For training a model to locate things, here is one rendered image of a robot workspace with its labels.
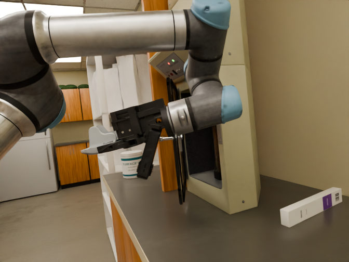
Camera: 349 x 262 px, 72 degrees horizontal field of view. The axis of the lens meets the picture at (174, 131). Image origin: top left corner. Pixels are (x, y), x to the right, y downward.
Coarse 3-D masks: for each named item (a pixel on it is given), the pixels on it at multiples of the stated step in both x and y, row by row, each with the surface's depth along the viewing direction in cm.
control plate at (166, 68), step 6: (174, 54) 79; (168, 60) 86; (174, 60) 83; (180, 60) 80; (156, 66) 96; (162, 66) 93; (168, 66) 89; (174, 66) 86; (180, 66) 84; (168, 72) 94; (180, 72) 88; (174, 78) 95
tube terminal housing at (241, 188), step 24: (192, 0) 82; (240, 0) 81; (240, 24) 77; (240, 48) 77; (240, 72) 77; (240, 96) 77; (240, 120) 77; (240, 144) 77; (240, 168) 77; (192, 192) 101; (216, 192) 82; (240, 192) 77
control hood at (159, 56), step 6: (156, 54) 88; (162, 54) 85; (168, 54) 82; (180, 54) 77; (186, 54) 75; (150, 60) 96; (156, 60) 92; (162, 60) 89; (186, 60) 78; (162, 72) 98; (180, 78) 93
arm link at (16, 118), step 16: (32, 80) 46; (48, 80) 50; (0, 96) 46; (16, 96) 47; (32, 96) 48; (48, 96) 51; (0, 112) 45; (16, 112) 46; (32, 112) 48; (48, 112) 52; (64, 112) 58; (0, 128) 45; (16, 128) 47; (32, 128) 49; (0, 144) 44; (0, 160) 46
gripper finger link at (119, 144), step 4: (120, 140) 50; (132, 140) 51; (108, 144) 50; (112, 144) 49; (116, 144) 49; (120, 144) 49; (124, 144) 49; (128, 144) 50; (132, 144) 51; (100, 148) 51; (104, 148) 50; (108, 148) 50; (112, 148) 50; (116, 148) 49; (120, 148) 49; (100, 152) 51; (104, 152) 50
